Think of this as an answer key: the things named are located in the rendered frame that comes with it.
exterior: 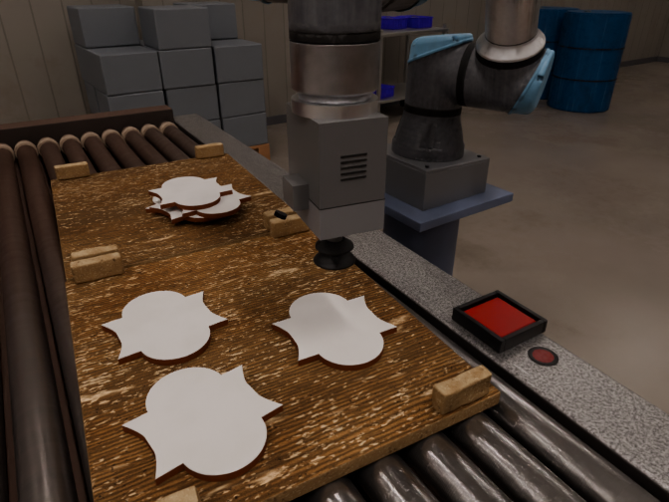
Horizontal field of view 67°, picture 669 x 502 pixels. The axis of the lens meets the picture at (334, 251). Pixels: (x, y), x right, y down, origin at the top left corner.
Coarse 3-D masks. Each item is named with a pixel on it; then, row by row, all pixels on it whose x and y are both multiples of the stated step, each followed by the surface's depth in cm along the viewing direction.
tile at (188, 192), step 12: (168, 180) 87; (180, 180) 87; (192, 180) 87; (204, 180) 87; (216, 180) 88; (156, 192) 82; (168, 192) 82; (180, 192) 82; (192, 192) 82; (204, 192) 82; (216, 192) 82; (228, 192) 84; (168, 204) 79; (180, 204) 78; (192, 204) 78; (204, 204) 78
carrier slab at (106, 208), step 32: (192, 160) 107; (224, 160) 107; (64, 192) 91; (96, 192) 91; (128, 192) 91; (256, 192) 91; (64, 224) 80; (96, 224) 80; (128, 224) 80; (160, 224) 80; (192, 224) 80; (224, 224) 80; (256, 224) 80; (64, 256) 71; (128, 256) 71; (160, 256) 71
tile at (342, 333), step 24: (312, 312) 58; (336, 312) 58; (360, 312) 58; (288, 336) 55; (312, 336) 54; (336, 336) 54; (360, 336) 54; (384, 336) 55; (312, 360) 51; (336, 360) 50; (360, 360) 50
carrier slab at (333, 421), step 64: (192, 256) 71; (256, 256) 71; (256, 320) 58; (384, 320) 58; (128, 384) 49; (256, 384) 49; (320, 384) 49; (384, 384) 49; (128, 448) 42; (320, 448) 42; (384, 448) 43
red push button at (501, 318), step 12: (492, 300) 62; (468, 312) 60; (480, 312) 60; (492, 312) 60; (504, 312) 60; (516, 312) 60; (492, 324) 58; (504, 324) 58; (516, 324) 58; (528, 324) 58; (504, 336) 56
